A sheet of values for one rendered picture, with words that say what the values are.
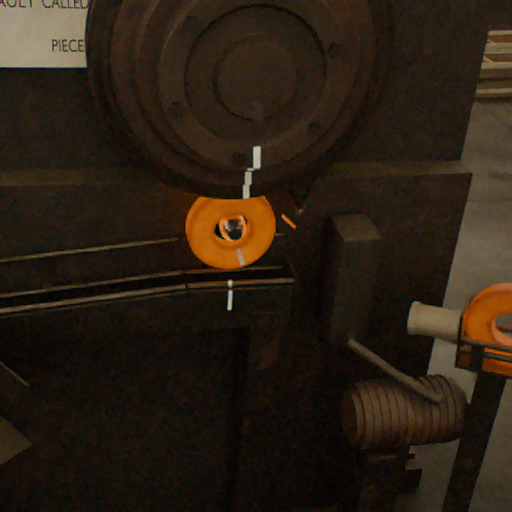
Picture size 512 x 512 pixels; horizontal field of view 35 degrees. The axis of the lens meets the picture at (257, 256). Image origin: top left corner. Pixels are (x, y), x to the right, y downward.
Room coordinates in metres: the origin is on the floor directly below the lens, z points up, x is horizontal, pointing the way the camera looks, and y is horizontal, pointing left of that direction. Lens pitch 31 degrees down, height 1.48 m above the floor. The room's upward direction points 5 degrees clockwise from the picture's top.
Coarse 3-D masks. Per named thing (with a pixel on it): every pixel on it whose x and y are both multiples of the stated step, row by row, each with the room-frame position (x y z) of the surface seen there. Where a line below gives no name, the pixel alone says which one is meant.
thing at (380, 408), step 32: (352, 384) 1.19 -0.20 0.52; (384, 384) 1.17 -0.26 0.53; (448, 384) 1.19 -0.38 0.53; (352, 416) 1.13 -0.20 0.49; (384, 416) 1.11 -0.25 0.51; (416, 416) 1.13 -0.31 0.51; (448, 416) 1.14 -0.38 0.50; (352, 448) 1.18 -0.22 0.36; (384, 448) 1.12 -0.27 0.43; (352, 480) 1.15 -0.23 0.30; (384, 480) 1.12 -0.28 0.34
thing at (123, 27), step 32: (128, 0) 1.13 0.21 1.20; (160, 0) 1.12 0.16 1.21; (352, 0) 1.22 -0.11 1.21; (128, 32) 1.13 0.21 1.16; (160, 32) 1.12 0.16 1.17; (352, 32) 1.20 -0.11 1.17; (128, 64) 1.13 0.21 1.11; (352, 64) 1.20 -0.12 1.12; (128, 96) 1.13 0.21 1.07; (352, 96) 1.22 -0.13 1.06; (160, 128) 1.13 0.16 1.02; (192, 160) 1.14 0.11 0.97; (288, 160) 1.20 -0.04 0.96
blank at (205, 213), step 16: (192, 208) 1.21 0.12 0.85; (208, 208) 1.19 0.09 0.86; (224, 208) 1.20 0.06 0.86; (240, 208) 1.21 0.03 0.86; (256, 208) 1.22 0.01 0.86; (192, 224) 1.19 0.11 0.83; (208, 224) 1.20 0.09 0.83; (256, 224) 1.22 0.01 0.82; (272, 224) 1.22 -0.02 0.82; (192, 240) 1.19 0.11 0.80; (208, 240) 1.20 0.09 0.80; (224, 240) 1.23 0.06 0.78; (240, 240) 1.22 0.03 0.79; (256, 240) 1.22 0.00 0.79; (272, 240) 1.23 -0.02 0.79; (208, 256) 1.20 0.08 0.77; (224, 256) 1.20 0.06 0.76; (240, 256) 1.21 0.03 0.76; (256, 256) 1.22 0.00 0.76
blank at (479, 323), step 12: (492, 288) 1.17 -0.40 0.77; (504, 288) 1.15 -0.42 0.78; (480, 300) 1.16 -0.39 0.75; (492, 300) 1.15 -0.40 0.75; (504, 300) 1.14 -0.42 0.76; (468, 312) 1.16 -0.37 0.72; (480, 312) 1.16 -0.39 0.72; (492, 312) 1.15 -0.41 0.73; (504, 312) 1.14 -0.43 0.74; (468, 324) 1.16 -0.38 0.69; (480, 324) 1.15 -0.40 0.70; (492, 324) 1.16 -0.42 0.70; (468, 336) 1.16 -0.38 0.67; (480, 336) 1.15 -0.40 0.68; (492, 336) 1.15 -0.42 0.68; (504, 336) 1.16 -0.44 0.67; (492, 360) 1.14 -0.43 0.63
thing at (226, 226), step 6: (228, 216) 1.20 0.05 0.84; (234, 216) 1.20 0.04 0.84; (240, 216) 1.21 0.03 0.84; (222, 222) 1.20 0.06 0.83; (228, 222) 1.19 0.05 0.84; (234, 222) 1.19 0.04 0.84; (240, 222) 1.19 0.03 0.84; (222, 228) 1.19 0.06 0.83; (228, 228) 1.18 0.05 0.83; (234, 228) 1.18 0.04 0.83; (240, 228) 1.18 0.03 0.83; (222, 234) 1.19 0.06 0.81; (228, 234) 1.18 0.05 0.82; (234, 234) 1.18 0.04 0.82; (240, 234) 1.18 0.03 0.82; (234, 240) 1.18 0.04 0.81
